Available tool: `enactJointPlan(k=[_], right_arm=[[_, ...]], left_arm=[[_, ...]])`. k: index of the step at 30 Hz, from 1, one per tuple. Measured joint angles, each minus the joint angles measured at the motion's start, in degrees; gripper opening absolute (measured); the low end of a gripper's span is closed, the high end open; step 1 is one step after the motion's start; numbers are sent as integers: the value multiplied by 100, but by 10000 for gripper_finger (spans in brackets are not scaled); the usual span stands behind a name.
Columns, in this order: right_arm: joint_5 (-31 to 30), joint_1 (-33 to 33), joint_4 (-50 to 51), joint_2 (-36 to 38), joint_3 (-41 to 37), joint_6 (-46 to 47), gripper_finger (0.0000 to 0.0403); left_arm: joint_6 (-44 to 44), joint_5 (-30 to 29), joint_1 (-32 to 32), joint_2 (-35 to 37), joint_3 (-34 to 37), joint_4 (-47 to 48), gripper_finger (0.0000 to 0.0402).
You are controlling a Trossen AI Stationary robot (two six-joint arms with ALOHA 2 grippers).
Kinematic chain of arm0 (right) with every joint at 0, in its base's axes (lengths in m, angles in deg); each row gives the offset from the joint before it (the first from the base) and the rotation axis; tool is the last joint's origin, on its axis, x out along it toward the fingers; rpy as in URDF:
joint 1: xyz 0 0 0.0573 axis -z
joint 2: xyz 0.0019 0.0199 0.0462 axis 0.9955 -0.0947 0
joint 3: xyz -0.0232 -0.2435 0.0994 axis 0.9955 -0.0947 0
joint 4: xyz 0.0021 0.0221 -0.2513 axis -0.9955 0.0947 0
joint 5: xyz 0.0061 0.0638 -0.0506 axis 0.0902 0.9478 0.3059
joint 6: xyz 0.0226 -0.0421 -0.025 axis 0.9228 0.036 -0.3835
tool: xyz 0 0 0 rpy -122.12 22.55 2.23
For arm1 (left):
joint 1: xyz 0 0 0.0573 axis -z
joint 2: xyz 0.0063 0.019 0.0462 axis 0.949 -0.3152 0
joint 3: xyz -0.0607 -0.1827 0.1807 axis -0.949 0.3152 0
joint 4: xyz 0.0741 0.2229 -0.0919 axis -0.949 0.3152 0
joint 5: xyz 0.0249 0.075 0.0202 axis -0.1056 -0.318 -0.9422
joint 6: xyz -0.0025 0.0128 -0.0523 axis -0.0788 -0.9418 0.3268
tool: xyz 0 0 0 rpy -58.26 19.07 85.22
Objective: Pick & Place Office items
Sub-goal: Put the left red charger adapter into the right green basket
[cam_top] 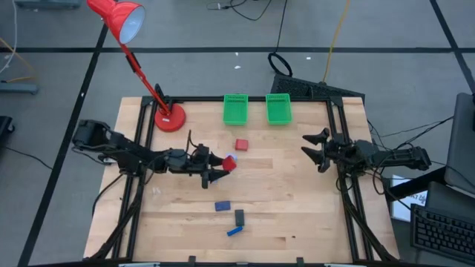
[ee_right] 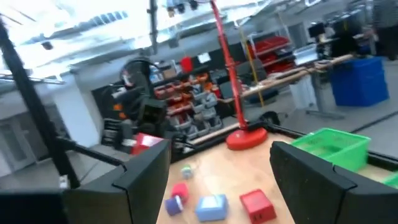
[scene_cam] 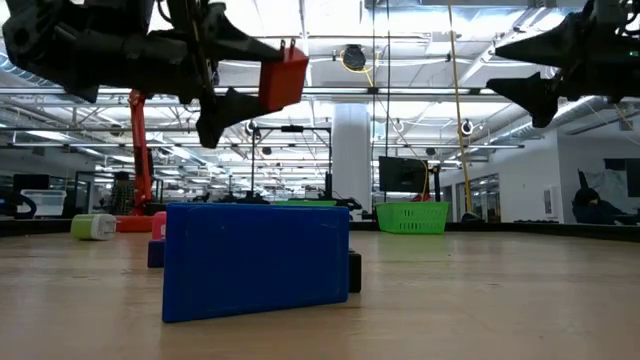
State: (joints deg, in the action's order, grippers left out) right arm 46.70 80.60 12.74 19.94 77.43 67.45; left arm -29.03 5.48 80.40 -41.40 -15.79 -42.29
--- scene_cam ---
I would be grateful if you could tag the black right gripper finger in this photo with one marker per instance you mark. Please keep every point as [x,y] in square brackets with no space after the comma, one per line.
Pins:
[560,45]
[537,95]

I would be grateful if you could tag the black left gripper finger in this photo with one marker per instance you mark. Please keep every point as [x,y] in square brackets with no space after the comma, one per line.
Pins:
[220,117]
[230,45]

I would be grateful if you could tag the red cube charger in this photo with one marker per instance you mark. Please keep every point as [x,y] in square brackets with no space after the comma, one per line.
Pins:
[282,80]

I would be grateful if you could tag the pink cube charger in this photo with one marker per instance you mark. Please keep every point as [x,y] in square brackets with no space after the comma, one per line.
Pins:
[159,225]

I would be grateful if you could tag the blue usb stick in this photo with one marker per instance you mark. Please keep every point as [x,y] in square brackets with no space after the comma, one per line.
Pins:
[255,260]

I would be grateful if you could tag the purple charger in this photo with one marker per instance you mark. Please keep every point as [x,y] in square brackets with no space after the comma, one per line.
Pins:
[155,254]

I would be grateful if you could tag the green and white charger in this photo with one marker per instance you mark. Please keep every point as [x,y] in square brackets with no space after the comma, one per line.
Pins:
[93,227]

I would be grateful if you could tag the black rectangular block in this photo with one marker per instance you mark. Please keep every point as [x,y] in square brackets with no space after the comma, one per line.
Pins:
[355,272]

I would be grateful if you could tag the red desk lamp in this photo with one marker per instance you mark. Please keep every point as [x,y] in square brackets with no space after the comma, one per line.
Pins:
[141,165]

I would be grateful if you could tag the green plastic basket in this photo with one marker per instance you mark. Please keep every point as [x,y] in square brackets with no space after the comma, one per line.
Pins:
[412,218]
[305,203]

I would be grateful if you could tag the person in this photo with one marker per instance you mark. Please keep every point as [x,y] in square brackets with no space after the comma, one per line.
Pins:
[122,195]
[595,207]

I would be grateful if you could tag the black monitor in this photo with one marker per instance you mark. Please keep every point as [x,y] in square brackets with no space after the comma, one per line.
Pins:
[402,174]

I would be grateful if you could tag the clear plastic storage box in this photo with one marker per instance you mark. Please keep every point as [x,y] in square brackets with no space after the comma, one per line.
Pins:
[45,202]

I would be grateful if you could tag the black metal frame stand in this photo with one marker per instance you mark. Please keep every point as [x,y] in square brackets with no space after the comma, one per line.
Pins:
[292,129]

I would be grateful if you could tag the black aluminium table frame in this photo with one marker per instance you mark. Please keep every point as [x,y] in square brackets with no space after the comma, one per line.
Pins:
[500,227]

